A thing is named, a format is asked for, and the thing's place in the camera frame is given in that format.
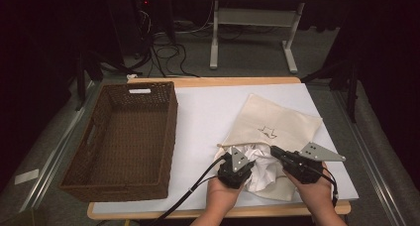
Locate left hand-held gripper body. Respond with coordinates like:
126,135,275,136
217,146,257,190

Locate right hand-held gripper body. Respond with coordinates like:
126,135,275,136
279,141,347,185

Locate white garment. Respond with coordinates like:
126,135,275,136
227,143,287,193

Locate cream drawstring bag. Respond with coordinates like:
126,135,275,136
213,93,324,202

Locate brown woven basket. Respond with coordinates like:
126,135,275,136
58,80,179,203

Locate person's left hand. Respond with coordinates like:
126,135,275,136
205,176,245,214

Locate person's right hand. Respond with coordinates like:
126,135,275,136
283,170,335,217

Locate white table mat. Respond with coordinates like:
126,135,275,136
92,82,360,214

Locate black metal stand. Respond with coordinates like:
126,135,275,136
73,50,144,112
299,56,362,124

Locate black computer tower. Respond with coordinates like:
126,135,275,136
108,0,176,57

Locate white floor tape strip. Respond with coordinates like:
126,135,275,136
14,169,41,186

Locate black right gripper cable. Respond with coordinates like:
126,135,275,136
313,168,340,208

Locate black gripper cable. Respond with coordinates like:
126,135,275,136
313,168,340,208
154,155,231,226

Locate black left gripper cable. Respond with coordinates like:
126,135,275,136
154,155,231,226

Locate metal floor rail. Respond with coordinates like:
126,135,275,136
20,80,101,211
331,89,408,226

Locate white metal desk frame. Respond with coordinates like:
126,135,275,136
209,0,351,74

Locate black floor cables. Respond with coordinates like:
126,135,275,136
145,42,200,78

